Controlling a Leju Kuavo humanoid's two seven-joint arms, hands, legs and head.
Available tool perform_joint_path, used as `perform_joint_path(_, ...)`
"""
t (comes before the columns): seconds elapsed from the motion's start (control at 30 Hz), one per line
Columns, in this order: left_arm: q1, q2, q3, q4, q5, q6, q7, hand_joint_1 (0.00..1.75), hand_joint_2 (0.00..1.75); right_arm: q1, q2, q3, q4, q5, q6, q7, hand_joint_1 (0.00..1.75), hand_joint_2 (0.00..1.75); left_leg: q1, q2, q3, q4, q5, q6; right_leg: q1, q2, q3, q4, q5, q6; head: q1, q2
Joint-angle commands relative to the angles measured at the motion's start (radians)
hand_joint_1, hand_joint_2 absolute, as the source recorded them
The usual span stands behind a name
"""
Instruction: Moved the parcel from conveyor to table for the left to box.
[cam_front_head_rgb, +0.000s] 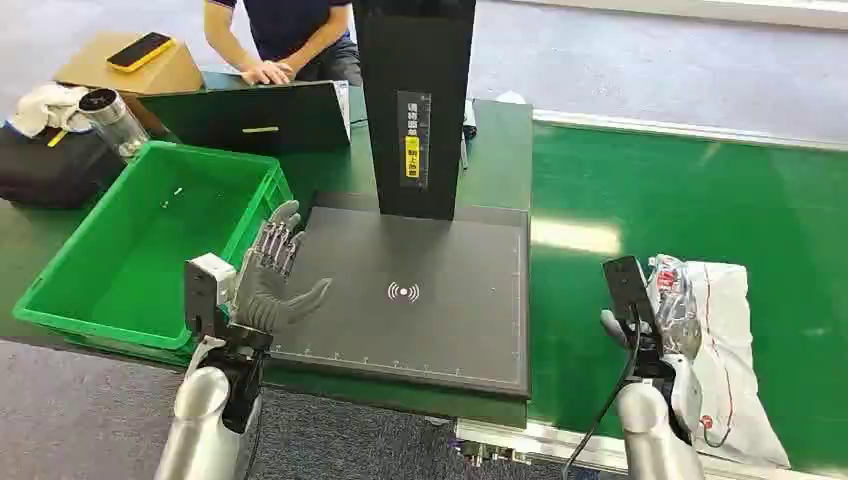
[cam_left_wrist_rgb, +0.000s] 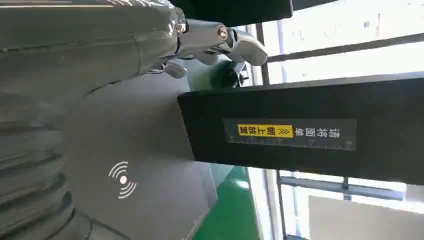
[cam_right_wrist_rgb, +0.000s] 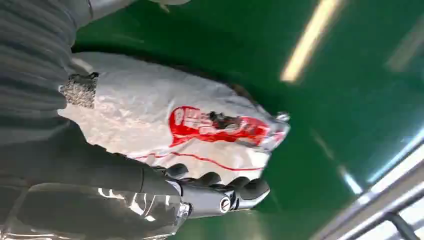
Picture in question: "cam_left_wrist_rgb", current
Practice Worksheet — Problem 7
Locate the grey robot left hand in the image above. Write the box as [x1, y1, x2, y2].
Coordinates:
[0, 0, 269, 240]

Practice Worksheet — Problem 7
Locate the black caster wheel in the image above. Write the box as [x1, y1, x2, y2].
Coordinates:
[228, 62, 251, 89]

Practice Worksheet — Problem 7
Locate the ribbed grey left arm sleeve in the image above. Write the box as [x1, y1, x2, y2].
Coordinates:
[0, 107, 92, 240]

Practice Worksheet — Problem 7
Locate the black panel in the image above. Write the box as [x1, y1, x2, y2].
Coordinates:
[168, 0, 294, 28]

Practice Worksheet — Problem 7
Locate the black and yellow label sticker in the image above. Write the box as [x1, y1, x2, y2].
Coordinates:
[222, 118, 358, 152]

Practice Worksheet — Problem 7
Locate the black table with label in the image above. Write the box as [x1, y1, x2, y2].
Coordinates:
[177, 71, 424, 186]

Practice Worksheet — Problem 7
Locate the pale grey board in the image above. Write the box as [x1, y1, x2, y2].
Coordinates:
[308, 194, 424, 240]

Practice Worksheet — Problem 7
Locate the grey window frame post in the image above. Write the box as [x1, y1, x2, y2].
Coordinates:
[254, 22, 271, 88]

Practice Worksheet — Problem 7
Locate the grey window frame rail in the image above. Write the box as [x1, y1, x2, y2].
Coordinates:
[275, 170, 407, 240]

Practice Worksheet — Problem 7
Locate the dark window frame bar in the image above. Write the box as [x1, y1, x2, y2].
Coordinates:
[266, 32, 424, 64]

